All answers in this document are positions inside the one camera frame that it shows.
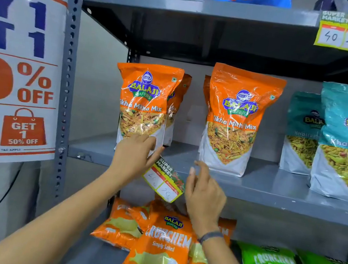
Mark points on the yellow green price tag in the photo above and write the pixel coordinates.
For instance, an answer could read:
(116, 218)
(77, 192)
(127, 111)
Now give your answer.
(164, 181)
(346, 32)

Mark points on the person's right thumb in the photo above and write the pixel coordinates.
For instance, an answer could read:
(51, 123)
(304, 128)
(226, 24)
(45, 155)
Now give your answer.
(190, 181)

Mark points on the orange snack mix pouch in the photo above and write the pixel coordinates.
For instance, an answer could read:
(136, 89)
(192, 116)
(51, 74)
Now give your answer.
(176, 104)
(206, 92)
(234, 120)
(144, 102)

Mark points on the person's left forearm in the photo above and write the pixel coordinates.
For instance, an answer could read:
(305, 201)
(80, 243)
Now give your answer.
(55, 226)

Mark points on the person's left thumb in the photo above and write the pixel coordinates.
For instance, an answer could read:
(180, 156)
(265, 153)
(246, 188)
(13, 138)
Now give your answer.
(156, 157)

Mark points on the white promotional poster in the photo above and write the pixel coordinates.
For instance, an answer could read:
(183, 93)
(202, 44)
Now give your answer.
(10, 76)

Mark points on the person's right hand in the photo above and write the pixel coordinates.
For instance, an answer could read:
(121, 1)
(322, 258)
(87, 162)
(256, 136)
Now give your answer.
(204, 201)

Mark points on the dark wristband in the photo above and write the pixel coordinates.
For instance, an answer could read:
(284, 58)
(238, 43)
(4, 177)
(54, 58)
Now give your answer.
(210, 236)

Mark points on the grey metal shelf rack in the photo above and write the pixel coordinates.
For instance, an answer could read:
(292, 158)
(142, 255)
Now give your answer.
(261, 184)

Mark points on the person's left hand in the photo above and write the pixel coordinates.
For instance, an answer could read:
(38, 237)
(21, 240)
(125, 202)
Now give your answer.
(131, 159)

